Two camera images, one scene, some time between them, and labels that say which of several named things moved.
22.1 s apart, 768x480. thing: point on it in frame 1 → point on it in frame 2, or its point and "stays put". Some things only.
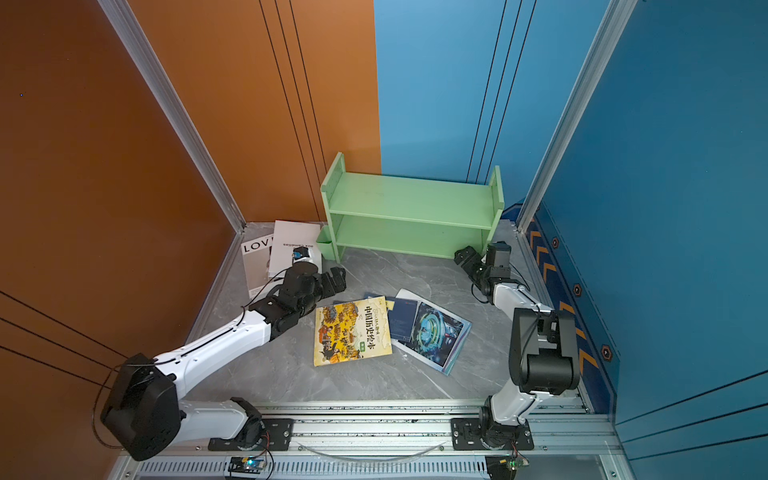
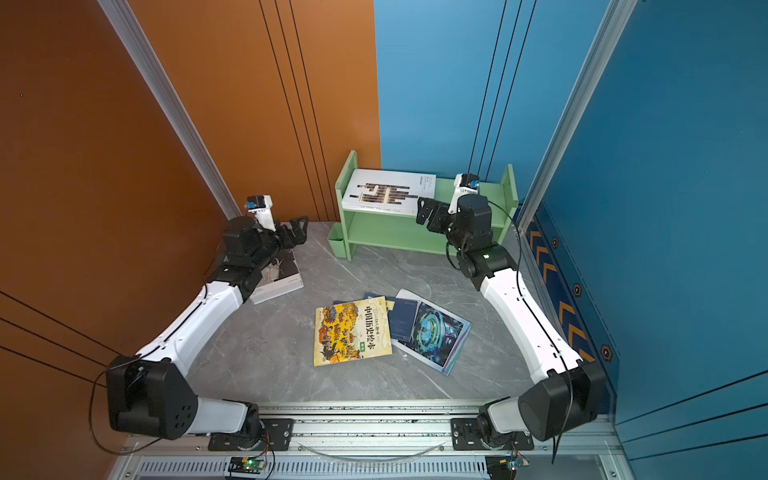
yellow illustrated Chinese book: x=351 y=331 stays put
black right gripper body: x=475 y=268 → x=442 y=223
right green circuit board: x=504 y=467 stays put
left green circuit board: x=246 y=465 stays put
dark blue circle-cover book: x=438 y=336 stays put
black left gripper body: x=323 y=287 → x=288 y=243
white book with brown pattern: x=288 y=236 → x=388 y=191
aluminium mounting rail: x=385 y=427 stays put
